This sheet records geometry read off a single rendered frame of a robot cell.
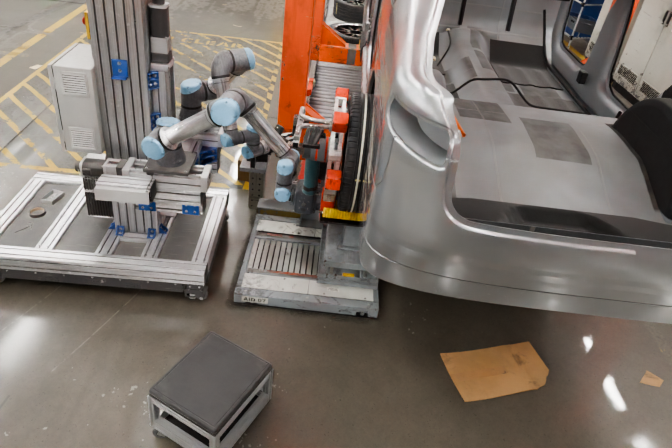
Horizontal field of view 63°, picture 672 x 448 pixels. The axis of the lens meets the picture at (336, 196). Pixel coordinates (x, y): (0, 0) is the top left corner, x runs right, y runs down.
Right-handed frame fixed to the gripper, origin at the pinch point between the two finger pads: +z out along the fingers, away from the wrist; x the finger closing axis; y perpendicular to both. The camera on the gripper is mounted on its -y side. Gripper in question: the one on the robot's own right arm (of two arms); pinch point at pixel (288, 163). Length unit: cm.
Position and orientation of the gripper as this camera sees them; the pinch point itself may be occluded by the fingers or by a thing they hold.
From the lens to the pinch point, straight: 288.6
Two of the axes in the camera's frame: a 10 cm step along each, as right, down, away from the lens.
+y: 1.3, -8.3, -5.4
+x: -9.9, -1.2, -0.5
